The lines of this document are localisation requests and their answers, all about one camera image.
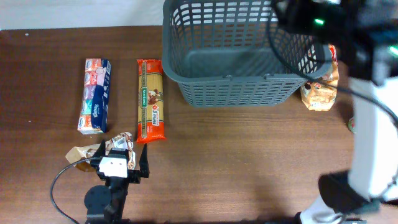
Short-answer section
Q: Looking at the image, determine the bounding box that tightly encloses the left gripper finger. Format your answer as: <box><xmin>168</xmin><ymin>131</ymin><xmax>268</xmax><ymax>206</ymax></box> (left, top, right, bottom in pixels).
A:
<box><xmin>93</xmin><ymin>140</ymin><xmax>106</xmax><ymax>157</ymax></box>
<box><xmin>139</xmin><ymin>144</ymin><xmax>150</xmax><ymax>178</ymax></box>

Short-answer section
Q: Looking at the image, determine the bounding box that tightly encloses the orange snack bag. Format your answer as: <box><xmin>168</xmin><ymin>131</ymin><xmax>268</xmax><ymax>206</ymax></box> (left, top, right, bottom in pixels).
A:
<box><xmin>300</xmin><ymin>44</ymin><xmax>339</xmax><ymax>111</ymax></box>

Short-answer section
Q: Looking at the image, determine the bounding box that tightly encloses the green lid spice jar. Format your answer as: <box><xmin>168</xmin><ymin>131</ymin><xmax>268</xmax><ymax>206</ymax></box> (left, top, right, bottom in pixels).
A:
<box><xmin>348</xmin><ymin>116</ymin><xmax>356</xmax><ymax>134</ymax></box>

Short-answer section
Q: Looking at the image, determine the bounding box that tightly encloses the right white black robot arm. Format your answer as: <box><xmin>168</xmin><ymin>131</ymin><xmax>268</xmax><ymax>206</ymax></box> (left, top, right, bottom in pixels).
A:
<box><xmin>271</xmin><ymin>1</ymin><xmax>397</xmax><ymax>223</ymax></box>

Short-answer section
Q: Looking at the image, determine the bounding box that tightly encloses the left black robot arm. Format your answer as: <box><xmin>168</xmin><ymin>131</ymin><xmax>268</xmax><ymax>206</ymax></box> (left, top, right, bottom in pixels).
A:
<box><xmin>84</xmin><ymin>141</ymin><xmax>150</xmax><ymax>224</ymax></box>

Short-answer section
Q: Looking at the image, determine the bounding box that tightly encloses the brown patterned snack pouch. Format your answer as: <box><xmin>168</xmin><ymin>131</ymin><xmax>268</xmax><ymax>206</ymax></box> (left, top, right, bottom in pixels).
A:
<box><xmin>65</xmin><ymin>132</ymin><xmax>136</xmax><ymax>170</ymax></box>

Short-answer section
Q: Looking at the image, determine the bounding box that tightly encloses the Kleenex tissue multipack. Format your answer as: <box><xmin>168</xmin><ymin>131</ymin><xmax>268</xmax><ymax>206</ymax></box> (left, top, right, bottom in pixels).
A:
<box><xmin>77</xmin><ymin>58</ymin><xmax>111</xmax><ymax>134</ymax></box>

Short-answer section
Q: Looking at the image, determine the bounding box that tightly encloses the San Remo spaghetti packet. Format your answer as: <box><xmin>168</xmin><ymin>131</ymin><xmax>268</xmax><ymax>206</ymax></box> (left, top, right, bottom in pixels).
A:
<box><xmin>136</xmin><ymin>59</ymin><xmax>166</xmax><ymax>144</ymax></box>

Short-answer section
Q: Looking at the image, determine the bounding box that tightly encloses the grey plastic basket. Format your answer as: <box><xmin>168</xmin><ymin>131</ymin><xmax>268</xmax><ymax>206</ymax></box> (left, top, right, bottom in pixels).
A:
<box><xmin>162</xmin><ymin>1</ymin><xmax>332</xmax><ymax>107</ymax></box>

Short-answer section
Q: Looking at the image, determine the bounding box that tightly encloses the left black cable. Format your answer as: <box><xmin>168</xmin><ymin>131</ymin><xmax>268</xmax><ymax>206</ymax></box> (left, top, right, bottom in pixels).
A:
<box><xmin>50</xmin><ymin>156</ymin><xmax>100</xmax><ymax>224</ymax></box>

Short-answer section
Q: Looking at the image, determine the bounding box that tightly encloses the black cable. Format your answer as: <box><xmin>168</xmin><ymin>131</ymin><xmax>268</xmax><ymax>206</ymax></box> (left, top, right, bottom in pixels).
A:
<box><xmin>267</xmin><ymin>18</ymin><xmax>398</xmax><ymax>125</ymax></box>
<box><xmin>50</xmin><ymin>156</ymin><xmax>100</xmax><ymax>224</ymax></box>

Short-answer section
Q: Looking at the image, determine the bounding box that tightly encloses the right black cable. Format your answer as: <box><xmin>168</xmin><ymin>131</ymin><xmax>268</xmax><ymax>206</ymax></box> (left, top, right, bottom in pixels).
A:
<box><xmin>267</xmin><ymin>18</ymin><xmax>398</xmax><ymax>125</ymax></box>

